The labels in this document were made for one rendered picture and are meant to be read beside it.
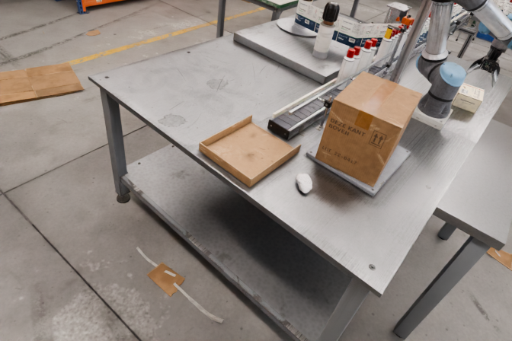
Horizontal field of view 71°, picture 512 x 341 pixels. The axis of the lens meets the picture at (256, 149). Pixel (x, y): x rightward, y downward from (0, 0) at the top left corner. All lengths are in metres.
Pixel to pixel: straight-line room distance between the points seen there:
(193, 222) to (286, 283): 0.56
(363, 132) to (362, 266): 0.44
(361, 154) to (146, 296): 1.24
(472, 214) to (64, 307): 1.77
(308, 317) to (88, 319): 0.99
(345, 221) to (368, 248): 0.11
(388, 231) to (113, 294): 1.32
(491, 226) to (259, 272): 0.96
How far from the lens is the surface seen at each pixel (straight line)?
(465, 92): 2.22
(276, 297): 1.72
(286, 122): 1.50
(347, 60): 1.78
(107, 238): 2.17
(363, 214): 1.29
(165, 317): 1.89
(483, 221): 1.53
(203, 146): 1.33
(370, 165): 1.32
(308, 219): 1.19
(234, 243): 1.84
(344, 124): 1.27
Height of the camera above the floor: 1.71
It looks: 39 degrees down
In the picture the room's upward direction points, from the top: 10 degrees clockwise
